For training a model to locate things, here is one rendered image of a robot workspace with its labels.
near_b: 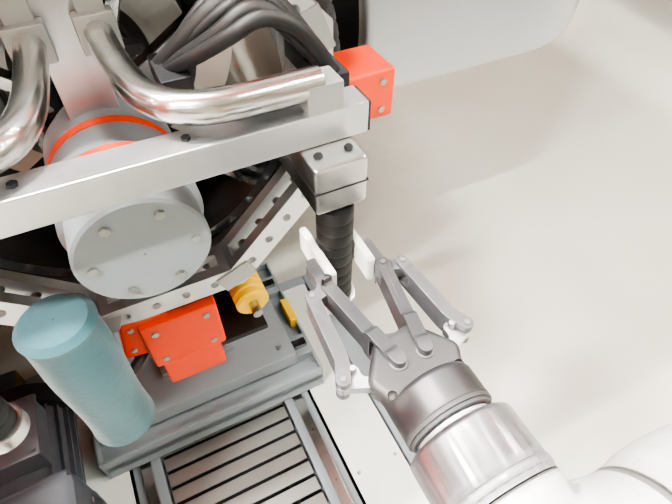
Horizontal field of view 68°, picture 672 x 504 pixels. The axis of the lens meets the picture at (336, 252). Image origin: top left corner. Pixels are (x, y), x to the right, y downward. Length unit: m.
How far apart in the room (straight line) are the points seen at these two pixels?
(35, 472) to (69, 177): 0.67
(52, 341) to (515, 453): 0.47
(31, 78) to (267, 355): 0.82
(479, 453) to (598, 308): 1.33
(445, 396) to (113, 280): 0.32
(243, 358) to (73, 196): 0.80
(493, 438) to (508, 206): 1.54
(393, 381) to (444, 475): 0.08
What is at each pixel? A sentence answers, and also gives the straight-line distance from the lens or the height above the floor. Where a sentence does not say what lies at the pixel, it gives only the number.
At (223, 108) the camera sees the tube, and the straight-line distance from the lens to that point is 0.39.
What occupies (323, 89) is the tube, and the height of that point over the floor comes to 1.00.
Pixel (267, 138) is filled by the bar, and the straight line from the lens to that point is 0.41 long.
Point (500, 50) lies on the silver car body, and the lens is 1.03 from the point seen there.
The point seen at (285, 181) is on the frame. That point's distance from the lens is 0.76.
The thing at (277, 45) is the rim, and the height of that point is 0.90.
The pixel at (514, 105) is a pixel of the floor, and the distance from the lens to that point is 2.42.
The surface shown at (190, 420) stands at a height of 0.15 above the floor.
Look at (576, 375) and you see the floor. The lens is 1.51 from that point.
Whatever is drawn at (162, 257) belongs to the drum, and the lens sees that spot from 0.52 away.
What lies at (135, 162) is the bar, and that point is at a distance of 0.39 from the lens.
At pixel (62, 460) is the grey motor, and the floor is 0.35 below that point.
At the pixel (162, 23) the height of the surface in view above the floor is 0.89.
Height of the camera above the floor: 1.20
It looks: 48 degrees down
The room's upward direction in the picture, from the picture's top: straight up
